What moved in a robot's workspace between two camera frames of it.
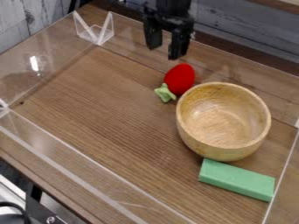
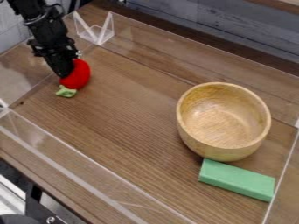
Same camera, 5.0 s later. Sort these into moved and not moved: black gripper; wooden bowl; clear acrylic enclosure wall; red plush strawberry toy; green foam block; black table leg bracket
Moved: red plush strawberry toy; black gripper
Not moved: green foam block; black table leg bracket; wooden bowl; clear acrylic enclosure wall
